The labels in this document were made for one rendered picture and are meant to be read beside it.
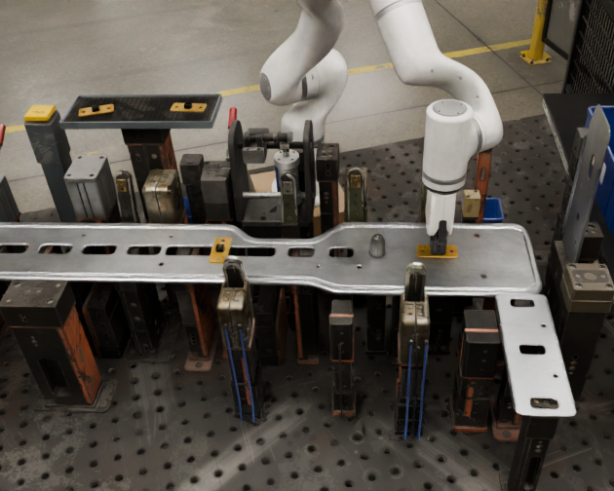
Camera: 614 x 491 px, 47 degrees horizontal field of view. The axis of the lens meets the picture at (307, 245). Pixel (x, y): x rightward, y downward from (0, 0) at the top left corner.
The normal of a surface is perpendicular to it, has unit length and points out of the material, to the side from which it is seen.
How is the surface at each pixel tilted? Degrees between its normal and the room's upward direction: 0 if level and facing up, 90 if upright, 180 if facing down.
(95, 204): 90
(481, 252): 0
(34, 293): 0
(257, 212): 0
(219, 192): 90
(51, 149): 90
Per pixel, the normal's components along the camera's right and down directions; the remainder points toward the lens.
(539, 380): -0.05, -0.77
